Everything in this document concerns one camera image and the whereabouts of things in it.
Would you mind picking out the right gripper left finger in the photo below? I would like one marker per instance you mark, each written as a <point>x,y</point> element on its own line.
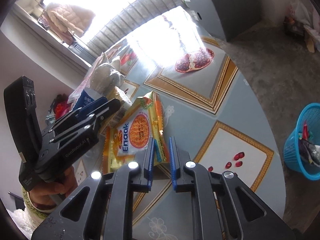
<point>101,207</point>

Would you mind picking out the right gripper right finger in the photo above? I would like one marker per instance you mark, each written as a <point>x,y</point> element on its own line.
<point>223,206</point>

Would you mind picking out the white blue cardboard box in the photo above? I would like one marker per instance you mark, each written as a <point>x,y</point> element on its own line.
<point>86,97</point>

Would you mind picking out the yellow Enaak noodle packet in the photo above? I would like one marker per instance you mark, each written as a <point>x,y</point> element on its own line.
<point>143,120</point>

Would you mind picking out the clear plastic container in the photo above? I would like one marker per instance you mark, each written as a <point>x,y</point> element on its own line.
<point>106,76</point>

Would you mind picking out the purple snack bag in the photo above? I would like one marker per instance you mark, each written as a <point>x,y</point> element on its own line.
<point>309,152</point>

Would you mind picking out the floor trash pile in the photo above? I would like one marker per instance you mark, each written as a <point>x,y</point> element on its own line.
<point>303,24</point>

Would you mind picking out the left hand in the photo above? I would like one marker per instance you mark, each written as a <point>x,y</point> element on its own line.
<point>40,195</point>

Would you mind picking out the fruit pattern tablecloth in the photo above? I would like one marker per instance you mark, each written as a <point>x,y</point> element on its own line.
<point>206,107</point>

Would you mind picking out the blue plastic waste basket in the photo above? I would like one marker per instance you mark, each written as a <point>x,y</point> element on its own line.
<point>307,128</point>

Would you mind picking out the pink quilted jacket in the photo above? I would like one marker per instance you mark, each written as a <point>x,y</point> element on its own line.
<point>67,20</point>

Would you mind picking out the grey cabinet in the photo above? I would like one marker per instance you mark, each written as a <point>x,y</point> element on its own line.
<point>225,19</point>

